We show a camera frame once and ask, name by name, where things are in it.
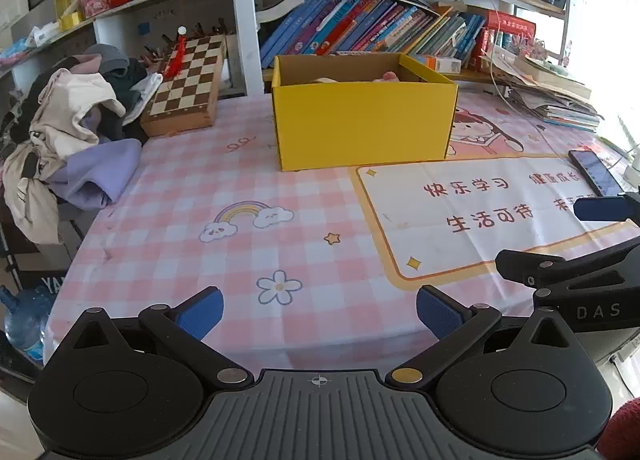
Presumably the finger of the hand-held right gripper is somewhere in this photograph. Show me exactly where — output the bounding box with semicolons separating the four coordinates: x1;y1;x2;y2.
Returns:
573;191;640;223
495;235;640;291

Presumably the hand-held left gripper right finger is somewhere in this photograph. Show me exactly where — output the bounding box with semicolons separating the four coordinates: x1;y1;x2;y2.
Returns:
386;284;576;388

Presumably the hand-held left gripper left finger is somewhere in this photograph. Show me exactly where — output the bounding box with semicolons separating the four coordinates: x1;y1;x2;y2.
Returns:
66;286;255;390

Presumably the yellow cardboard box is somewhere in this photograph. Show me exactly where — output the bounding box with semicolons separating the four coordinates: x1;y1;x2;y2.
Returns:
271;53;459;172

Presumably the person's right forearm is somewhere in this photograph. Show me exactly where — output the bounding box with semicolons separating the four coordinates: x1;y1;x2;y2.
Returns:
597;397;640;460

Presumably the black smartphone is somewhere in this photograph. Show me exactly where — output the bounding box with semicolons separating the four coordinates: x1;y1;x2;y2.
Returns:
568;149;626;197

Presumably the white power strip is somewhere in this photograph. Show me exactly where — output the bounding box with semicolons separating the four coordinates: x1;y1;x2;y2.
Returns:
622;150;640;186

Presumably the stack of papers and books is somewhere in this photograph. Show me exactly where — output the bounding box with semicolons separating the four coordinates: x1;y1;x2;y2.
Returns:
482;48;603;133

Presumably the pink checked tablecloth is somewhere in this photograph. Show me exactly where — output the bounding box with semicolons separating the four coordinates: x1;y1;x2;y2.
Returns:
42;90;640;381

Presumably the purple garment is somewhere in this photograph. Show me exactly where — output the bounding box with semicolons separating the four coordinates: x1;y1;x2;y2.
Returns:
47;139;143;211

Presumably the blue water bottle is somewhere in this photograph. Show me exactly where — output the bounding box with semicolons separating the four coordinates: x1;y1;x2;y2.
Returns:
0;285;53;363

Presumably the pink flower ornament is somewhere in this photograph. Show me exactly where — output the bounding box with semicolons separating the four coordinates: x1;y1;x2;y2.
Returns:
505;38;546;61

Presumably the orange and white carton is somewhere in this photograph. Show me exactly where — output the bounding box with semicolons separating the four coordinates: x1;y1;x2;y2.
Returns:
410;54;462;74

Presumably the wooden chessboard box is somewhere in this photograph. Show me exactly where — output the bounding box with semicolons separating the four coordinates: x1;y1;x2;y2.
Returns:
140;34;227;137

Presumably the pile of clothes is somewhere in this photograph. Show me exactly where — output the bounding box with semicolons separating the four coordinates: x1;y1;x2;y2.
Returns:
2;68;126;245

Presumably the dark clothes pile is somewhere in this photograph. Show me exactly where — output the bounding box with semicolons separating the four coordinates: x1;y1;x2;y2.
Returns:
65;43;163;146

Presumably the red tassel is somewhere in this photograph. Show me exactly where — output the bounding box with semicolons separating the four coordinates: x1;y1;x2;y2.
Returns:
162;26;188;77

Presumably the white bookshelf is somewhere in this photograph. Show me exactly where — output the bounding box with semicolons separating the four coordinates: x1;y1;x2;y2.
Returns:
0;0;573;98

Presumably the row of colourful books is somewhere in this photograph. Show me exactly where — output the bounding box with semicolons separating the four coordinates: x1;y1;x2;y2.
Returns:
259;0;536;71

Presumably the white cable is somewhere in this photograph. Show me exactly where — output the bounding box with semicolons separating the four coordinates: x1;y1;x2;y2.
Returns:
460;0;571;156

